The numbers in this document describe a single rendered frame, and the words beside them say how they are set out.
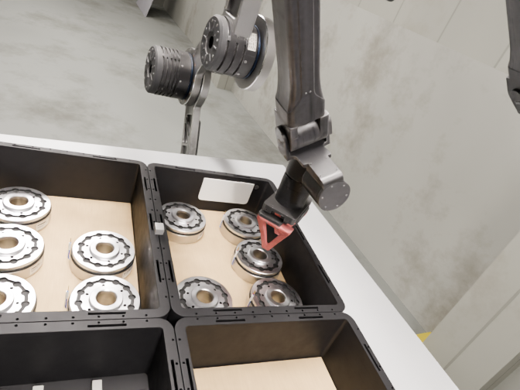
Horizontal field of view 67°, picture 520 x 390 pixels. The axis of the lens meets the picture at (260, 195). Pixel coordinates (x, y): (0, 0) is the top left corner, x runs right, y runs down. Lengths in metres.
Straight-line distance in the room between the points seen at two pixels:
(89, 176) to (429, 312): 1.98
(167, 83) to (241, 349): 1.09
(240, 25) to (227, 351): 0.76
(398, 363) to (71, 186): 0.83
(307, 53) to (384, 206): 2.11
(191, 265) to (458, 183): 1.75
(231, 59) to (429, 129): 1.58
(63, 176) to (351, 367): 0.63
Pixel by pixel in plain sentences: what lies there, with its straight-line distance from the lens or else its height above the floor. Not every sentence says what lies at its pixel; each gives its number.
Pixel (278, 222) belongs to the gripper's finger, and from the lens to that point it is 0.69.
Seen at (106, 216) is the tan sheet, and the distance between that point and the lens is 0.85.
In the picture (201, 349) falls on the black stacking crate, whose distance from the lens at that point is 0.61.
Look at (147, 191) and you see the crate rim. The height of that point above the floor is 0.93.
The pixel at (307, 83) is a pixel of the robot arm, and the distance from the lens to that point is 0.56.
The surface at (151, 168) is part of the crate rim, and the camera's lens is 0.84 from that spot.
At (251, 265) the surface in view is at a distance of 0.79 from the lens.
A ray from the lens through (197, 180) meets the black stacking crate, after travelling 0.89.
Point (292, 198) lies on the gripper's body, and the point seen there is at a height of 1.03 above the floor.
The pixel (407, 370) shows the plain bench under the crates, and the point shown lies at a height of 0.70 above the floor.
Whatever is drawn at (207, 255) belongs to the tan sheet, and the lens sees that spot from 0.82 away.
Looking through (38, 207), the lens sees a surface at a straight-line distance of 0.81.
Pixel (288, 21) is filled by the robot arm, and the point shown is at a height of 1.31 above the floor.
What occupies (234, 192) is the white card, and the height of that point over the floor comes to 0.89.
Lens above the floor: 1.36
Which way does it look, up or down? 29 degrees down
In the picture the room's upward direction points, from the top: 23 degrees clockwise
